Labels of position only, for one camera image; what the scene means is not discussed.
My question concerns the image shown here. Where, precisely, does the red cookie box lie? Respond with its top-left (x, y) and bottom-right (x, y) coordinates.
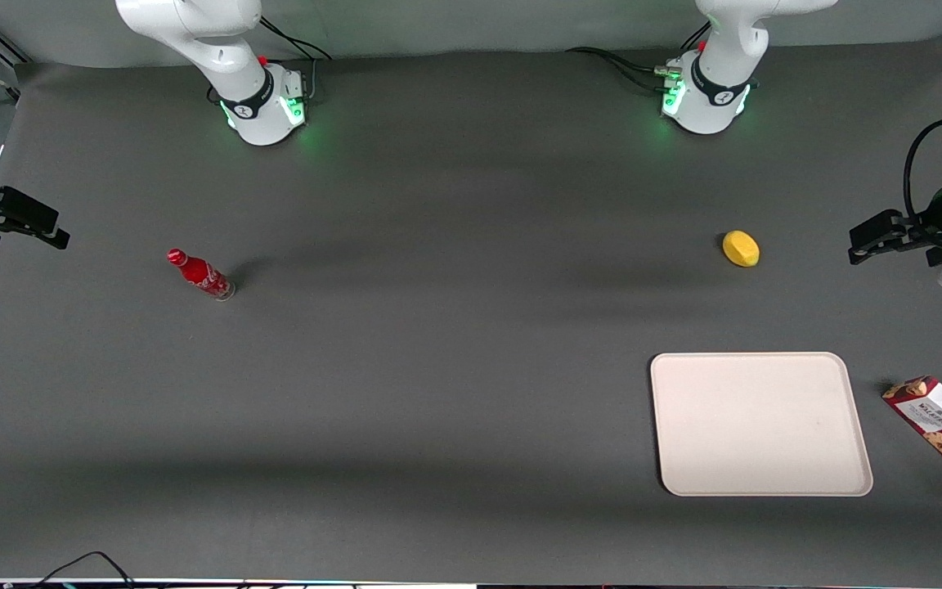
top-left (882, 375), bottom-right (942, 501)

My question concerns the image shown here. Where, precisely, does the cream plastic tray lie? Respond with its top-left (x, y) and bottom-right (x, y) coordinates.
top-left (649, 352), bottom-right (874, 497)

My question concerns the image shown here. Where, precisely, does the yellow lemon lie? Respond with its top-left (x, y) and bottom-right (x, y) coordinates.
top-left (722, 230), bottom-right (761, 268)

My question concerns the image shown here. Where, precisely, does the red cola bottle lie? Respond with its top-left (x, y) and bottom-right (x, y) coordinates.
top-left (166, 249), bottom-right (236, 302)

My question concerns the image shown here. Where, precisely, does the dark grey table cloth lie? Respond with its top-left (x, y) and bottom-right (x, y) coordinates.
top-left (0, 33), bottom-right (942, 587)

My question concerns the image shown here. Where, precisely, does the black right arm base cable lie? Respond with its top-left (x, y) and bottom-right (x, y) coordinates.
top-left (258, 16), bottom-right (333, 63)

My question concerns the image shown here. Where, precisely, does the black arm base cable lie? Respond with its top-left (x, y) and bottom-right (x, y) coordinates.
top-left (566, 46), bottom-right (678, 92)
top-left (258, 16), bottom-right (333, 63)

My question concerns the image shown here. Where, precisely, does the black left arm base cable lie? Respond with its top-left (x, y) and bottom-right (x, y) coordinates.
top-left (566, 46), bottom-right (678, 92)

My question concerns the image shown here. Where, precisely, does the thin black floor cable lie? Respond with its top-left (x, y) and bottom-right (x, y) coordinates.
top-left (29, 551), bottom-right (138, 589)

